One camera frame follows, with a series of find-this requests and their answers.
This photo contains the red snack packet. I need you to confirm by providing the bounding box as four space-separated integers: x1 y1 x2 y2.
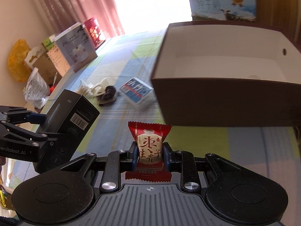
125 121 172 183

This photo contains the black rectangular product box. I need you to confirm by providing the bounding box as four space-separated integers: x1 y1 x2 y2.
33 89 100 173

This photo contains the dark purple velvet scrunchie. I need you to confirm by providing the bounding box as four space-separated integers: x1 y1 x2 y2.
97 86 117 106

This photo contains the cream hair claw clip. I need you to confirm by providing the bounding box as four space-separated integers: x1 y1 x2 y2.
91 78 109 97

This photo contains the cotton swabs bag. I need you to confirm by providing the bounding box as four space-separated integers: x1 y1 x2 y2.
75 80 94 97

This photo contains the brown cardboard sorting box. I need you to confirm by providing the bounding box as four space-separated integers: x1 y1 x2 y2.
150 21 300 127

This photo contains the clear plastic bag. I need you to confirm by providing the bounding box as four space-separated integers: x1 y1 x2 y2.
23 67 50 109

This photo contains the brown cardboard carton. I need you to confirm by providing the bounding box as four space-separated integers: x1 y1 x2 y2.
24 43 70 85

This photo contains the yellow plastic bag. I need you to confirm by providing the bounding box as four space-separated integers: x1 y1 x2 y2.
7 39 32 83

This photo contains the plaid tablecloth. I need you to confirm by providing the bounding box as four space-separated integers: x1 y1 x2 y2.
7 29 301 193

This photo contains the white humidifier box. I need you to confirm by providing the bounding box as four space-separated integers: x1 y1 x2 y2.
54 22 97 73

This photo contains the red gift box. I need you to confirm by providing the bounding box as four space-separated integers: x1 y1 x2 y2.
83 16 106 49

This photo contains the pink curtain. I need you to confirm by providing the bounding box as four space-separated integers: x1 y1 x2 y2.
38 0 125 38

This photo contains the blue milk carton box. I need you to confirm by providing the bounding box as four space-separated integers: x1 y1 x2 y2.
189 0 256 22

